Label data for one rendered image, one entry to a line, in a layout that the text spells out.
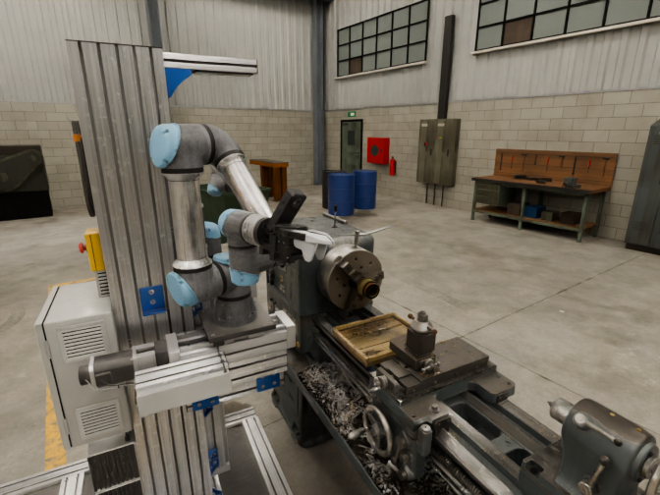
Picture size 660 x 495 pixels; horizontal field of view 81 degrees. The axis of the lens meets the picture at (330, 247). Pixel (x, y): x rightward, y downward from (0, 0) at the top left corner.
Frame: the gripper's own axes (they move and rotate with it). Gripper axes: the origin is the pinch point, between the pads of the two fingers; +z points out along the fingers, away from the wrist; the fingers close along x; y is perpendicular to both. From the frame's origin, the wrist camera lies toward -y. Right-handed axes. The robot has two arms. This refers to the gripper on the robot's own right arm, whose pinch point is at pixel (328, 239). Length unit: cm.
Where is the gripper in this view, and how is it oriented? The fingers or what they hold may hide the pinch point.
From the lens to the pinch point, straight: 78.5
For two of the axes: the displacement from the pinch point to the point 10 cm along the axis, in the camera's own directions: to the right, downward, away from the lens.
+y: -0.9, 9.8, 1.9
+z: 7.4, 2.0, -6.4
